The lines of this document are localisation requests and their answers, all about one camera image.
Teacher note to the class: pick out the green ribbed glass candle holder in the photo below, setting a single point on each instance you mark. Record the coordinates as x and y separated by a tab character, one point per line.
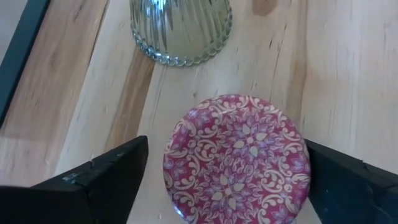
180	31

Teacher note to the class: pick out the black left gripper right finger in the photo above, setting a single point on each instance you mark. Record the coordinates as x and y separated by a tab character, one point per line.
351	196

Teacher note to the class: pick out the black aluminium table frame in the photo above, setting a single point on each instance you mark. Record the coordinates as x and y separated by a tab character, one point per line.
18	53

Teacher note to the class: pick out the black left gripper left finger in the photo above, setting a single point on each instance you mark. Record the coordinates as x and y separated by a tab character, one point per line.
77	199

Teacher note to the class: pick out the pink-purple patterned round tin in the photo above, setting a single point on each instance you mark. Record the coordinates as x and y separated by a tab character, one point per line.
236	161

